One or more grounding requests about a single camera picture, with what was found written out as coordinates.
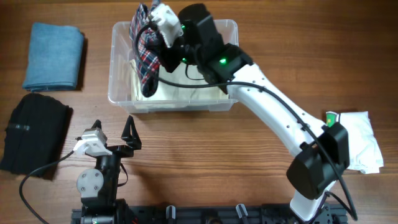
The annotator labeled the red plaid cloth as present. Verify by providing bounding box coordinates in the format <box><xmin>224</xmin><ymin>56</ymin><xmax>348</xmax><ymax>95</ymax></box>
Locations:
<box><xmin>129</xmin><ymin>0</ymin><xmax>161</xmax><ymax>98</ymax></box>

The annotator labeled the left camera cable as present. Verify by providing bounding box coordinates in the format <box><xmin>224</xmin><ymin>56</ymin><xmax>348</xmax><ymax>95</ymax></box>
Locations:
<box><xmin>19</xmin><ymin>150</ymin><xmax>75</xmax><ymax>224</ymax></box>

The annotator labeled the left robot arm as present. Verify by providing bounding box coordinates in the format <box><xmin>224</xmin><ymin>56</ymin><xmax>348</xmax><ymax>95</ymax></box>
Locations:
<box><xmin>71</xmin><ymin>116</ymin><xmax>142</xmax><ymax>224</ymax></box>

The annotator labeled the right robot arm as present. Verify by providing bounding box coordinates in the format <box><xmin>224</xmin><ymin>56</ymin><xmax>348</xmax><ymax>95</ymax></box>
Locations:
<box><xmin>150</xmin><ymin>4</ymin><xmax>349</xmax><ymax>223</ymax></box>

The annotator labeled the clear plastic storage container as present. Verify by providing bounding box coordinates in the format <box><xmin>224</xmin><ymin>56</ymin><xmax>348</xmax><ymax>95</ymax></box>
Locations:
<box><xmin>108</xmin><ymin>21</ymin><xmax>237</xmax><ymax>114</ymax></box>

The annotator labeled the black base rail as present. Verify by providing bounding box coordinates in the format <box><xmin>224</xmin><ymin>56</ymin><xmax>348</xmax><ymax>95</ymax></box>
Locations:
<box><xmin>71</xmin><ymin>202</ymin><xmax>348</xmax><ymax>224</ymax></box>

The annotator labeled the black cloth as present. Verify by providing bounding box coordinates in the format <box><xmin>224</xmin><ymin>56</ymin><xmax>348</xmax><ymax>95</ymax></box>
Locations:
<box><xmin>1</xmin><ymin>93</ymin><xmax>73</xmax><ymax>174</ymax></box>

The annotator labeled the white printed t-shirt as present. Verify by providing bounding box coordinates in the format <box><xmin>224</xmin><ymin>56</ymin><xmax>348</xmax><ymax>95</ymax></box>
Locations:
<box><xmin>326</xmin><ymin>111</ymin><xmax>384</xmax><ymax>174</ymax></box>

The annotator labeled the cream cloth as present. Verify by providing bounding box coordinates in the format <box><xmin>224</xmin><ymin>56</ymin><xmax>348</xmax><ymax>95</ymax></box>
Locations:
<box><xmin>129</xmin><ymin>60</ymin><xmax>229</xmax><ymax>101</ymax></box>

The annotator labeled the folded blue denim cloth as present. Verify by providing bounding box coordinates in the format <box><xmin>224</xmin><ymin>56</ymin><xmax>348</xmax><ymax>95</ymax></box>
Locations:
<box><xmin>22</xmin><ymin>22</ymin><xmax>84</xmax><ymax>92</ymax></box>

